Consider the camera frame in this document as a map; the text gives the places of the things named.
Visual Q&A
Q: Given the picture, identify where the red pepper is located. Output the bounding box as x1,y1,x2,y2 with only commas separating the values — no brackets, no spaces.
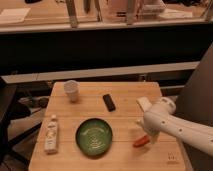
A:
133,135,150,147

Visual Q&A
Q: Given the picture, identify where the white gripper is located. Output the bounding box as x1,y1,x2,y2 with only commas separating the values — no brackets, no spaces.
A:
136,120,159,144

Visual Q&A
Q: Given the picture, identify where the white lotion bottle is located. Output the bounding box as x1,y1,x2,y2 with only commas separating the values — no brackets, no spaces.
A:
44,115,58,154

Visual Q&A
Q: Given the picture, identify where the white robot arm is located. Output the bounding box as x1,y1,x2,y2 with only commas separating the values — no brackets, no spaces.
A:
137,97,213,156

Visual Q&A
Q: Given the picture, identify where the green round plate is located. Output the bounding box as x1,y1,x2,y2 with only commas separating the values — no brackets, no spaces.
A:
75,118,113,157

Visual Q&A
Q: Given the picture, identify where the white sponge block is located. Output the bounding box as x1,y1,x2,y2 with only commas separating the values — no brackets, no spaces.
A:
137,97,152,112

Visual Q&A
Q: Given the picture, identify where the white paper cup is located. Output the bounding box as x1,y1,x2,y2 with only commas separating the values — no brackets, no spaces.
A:
64,80,79,102

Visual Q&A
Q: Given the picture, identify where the black rectangular remote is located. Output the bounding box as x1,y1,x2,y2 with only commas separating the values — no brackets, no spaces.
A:
103,94,116,112

